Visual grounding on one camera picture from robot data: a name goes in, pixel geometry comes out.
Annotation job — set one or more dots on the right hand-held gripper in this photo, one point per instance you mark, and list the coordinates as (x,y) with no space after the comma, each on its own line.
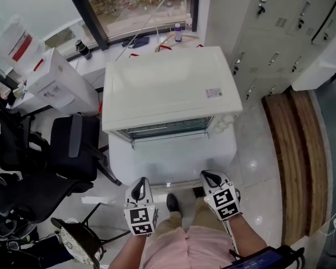
(224,203)

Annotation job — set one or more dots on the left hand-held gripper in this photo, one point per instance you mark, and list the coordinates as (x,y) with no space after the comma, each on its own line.
(141,220)

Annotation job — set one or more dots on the white glass oven door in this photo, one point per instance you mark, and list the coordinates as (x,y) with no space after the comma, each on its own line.
(170,161)

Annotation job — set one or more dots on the person's right forearm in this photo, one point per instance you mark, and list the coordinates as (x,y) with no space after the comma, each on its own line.
(246,234)

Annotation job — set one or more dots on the person's left forearm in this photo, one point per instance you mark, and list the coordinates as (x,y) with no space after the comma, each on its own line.
(128,251)

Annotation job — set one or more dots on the white toaster oven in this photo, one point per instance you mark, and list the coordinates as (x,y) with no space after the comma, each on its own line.
(168,88)

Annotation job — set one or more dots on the white tablecloth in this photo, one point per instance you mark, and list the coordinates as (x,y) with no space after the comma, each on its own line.
(224,150)

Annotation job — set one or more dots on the khaki trousers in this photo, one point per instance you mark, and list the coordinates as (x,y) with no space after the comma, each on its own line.
(207,217)

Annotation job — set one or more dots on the person's black shoe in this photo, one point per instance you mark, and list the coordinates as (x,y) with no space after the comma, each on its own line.
(173,204)

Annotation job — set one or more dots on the pink shirt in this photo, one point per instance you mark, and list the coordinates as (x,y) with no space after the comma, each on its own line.
(184,248)

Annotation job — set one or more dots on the black padded office chair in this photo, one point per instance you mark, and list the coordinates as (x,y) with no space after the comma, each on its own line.
(72,150)

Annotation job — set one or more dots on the black chair floral cushion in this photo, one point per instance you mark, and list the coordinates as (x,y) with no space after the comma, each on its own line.
(72,242)

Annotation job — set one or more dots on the wooden step platform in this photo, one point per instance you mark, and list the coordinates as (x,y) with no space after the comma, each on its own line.
(294,164)

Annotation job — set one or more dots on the black tablet device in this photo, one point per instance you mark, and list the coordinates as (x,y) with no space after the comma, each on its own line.
(257,262)

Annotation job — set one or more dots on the white water dispenser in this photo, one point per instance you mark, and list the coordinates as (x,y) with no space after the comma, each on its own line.
(61,85)

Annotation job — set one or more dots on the pile of black gear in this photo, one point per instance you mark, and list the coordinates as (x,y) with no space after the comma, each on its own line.
(8,234)

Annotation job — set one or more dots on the black mesh office chair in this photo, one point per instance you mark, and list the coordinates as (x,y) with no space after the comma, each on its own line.
(8,150)

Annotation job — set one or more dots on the wooden clothes hanger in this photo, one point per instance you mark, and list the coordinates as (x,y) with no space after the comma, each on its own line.
(179,36)

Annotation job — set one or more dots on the purple label bottle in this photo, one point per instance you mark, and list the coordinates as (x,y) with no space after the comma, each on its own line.
(178,34)

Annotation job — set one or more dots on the black folded umbrella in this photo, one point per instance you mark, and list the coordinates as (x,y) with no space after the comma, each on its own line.
(137,42)

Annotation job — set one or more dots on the grey metal locker cabinet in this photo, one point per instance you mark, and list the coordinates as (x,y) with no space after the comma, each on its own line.
(268,38)

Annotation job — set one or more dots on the black thermos bottle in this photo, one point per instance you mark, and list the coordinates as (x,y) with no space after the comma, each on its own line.
(84,50)

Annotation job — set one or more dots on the white low partition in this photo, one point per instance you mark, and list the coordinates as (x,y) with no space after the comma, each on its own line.
(319,66)

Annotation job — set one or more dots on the clear plastic bottle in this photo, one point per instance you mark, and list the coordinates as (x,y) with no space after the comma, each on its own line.
(188,24)

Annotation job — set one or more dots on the black framed window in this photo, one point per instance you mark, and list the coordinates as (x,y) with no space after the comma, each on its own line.
(89,18)

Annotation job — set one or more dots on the clear water jug red label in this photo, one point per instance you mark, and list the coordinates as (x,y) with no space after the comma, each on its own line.
(16,41)

